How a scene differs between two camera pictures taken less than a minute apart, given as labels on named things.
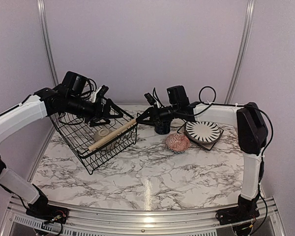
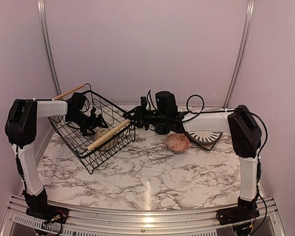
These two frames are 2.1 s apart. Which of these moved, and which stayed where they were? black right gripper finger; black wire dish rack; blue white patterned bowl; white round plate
Moved: black right gripper finger
Stayed: black wire dish rack; blue white patterned bowl; white round plate
